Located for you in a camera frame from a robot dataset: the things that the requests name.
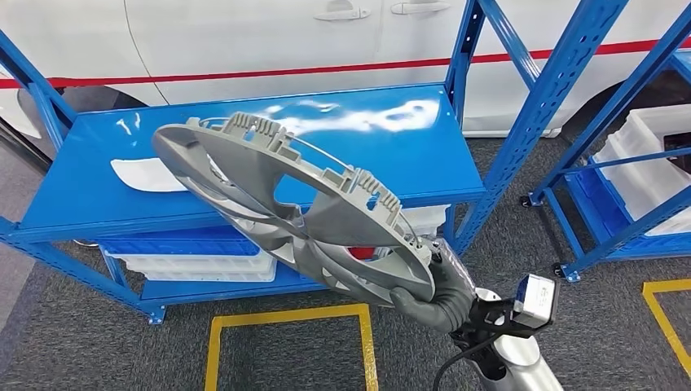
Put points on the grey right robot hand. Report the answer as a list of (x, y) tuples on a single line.
[(453, 307)]

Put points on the grey plastic wheel hubcap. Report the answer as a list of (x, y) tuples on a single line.
[(253, 162)]

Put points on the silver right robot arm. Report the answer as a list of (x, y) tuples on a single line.
[(518, 361)]

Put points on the red plastic part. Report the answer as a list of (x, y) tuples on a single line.
[(361, 252)]

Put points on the blue steel shelf rack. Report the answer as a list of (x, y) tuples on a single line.
[(405, 151), (621, 237)]

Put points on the white plastic trim part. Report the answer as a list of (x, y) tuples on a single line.
[(146, 175)]

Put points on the white plastic crate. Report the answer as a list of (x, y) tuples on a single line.
[(429, 218), (205, 268), (648, 172)]

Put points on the blue plastic crate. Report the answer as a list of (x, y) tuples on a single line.
[(178, 243), (599, 205)]

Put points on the red barrier belt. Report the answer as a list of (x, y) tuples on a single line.
[(324, 68)]

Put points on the white car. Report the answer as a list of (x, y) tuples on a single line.
[(243, 38)]

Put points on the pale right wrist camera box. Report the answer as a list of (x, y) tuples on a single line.
[(534, 299)]

